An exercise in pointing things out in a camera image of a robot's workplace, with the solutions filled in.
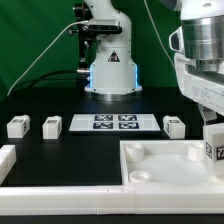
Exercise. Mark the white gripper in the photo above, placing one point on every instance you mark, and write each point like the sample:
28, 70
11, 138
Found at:
204, 87

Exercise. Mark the white square tabletop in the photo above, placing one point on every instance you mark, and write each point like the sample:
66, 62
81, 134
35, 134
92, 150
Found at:
165, 161

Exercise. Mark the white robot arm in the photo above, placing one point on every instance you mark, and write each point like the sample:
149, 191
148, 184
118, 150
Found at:
198, 60

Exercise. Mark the white marker plate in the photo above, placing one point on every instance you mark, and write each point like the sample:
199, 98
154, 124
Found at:
114, 122

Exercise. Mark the white left block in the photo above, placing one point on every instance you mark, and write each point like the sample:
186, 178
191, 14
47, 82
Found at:
7, 160

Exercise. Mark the white front rail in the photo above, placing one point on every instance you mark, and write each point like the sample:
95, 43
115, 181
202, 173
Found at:
135, 199

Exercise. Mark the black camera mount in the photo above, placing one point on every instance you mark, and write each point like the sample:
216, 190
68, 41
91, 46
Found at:
85, 38

